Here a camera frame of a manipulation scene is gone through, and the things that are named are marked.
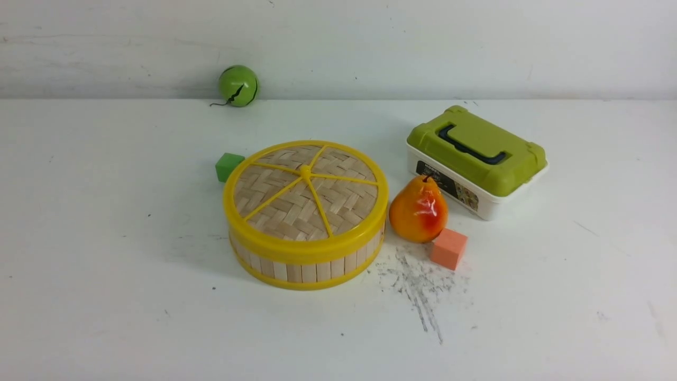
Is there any yellow woven steamer lid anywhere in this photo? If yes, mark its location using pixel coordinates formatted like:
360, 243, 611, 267
223, 140, 389, 265

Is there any yellow bamboo steamer basket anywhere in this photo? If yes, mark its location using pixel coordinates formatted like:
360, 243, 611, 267
229, 223, 387, 291

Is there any orange yellow toy pear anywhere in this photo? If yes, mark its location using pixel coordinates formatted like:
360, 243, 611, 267
389, 175, 449, 243

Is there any green foam cube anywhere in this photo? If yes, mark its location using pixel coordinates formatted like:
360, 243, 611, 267
215, 152, 246, 183

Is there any salmon pink foam cube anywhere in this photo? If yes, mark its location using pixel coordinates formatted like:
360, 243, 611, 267
429, 229, 468, 271

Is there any green round toy fruit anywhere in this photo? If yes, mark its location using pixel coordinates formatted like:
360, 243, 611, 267
210, 65, 260, 107

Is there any green lidded white box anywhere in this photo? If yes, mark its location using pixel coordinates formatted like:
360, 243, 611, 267
406, 105, 549, 220

